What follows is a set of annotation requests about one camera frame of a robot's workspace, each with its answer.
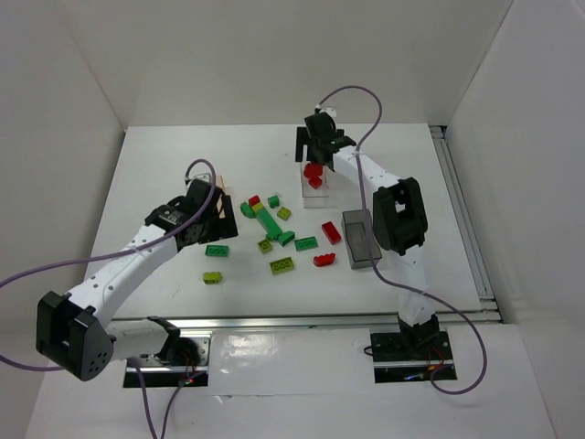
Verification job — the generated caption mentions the dark green 2x4 brick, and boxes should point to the dark green 2x4 brick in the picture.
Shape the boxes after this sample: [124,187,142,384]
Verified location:
[205,244,229,258]

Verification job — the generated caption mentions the green brick stack end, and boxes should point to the green brick stack end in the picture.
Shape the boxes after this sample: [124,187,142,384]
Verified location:
[239,202,255,219]

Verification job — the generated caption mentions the long green brick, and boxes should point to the long green brick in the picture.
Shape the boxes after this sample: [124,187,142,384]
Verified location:
[252,203,282,241]

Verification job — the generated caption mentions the red 2x4 brick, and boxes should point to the red 2x4 brick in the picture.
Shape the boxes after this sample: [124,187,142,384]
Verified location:
[321,221,342,245]

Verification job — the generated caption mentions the red arched brick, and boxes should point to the red arched brick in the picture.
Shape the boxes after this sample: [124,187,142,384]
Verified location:
[313,252,336,268]

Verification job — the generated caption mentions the small red brick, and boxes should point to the small red brick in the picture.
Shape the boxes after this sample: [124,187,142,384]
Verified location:
[303,163,324,189]

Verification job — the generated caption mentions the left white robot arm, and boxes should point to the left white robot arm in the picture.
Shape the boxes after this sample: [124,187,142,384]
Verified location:
[36,179,238,381]

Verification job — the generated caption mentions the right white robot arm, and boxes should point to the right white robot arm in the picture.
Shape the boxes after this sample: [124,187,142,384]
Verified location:
[295,108,440,350]

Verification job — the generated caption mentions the tan translucent container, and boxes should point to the tan translucent container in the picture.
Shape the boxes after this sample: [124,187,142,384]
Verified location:
[216,175,230,221]

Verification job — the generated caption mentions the clear plastic container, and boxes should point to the clear plastic container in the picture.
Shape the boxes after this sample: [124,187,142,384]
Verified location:
[300,161,331,209]

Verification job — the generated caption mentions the lime small square brick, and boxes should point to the lime small square brick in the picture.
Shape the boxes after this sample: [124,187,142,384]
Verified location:
[258,239,272,254]

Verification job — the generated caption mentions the lime rounded brick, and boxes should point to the lime rounded brick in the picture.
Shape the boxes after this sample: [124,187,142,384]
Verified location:
[202,272,223,284]

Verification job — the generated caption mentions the small green cube brick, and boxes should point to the small green cube brick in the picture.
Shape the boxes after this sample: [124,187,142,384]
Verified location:
[268,195,281,209]

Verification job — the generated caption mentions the lime 2x2 brick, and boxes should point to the lime 2x2 brick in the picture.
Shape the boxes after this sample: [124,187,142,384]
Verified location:
[277,207,292,221]

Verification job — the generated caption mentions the green slope brick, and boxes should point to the green slope brick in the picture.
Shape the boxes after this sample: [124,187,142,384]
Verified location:
[278,230,295,247]

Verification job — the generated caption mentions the lime 2x4 brick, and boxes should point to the lime 2x4 brick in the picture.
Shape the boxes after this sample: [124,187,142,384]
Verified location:
[270,257,295,275]

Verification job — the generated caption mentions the green 2x4 brick right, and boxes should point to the green 2x4 brick right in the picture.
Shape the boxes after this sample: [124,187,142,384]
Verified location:
[294,236,318,252]

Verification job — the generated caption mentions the grey translucent container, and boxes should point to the grey translucent container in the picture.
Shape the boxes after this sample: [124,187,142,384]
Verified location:
[342,209,382,270]

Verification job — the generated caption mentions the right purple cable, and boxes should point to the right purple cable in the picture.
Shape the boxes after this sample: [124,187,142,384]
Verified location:
[316,85,488,396]

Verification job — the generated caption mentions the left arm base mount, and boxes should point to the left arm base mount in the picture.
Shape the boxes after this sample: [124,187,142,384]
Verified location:
[136,331,212,389]

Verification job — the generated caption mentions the aluminium rail front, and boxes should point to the aluminium rail front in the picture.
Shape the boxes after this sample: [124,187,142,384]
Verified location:
[102,312,403,331]

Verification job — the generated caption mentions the aluminium rail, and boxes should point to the aluminium rail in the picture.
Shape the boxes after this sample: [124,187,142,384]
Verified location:
[102,312,403,331]
[429,125,502,323]

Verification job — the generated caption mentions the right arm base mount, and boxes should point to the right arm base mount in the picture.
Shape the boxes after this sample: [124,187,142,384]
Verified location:
[363,331,457,384]

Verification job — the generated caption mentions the aluminium rail right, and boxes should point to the aluminium rail right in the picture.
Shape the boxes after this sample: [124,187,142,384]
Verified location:
[429,125,502,323]

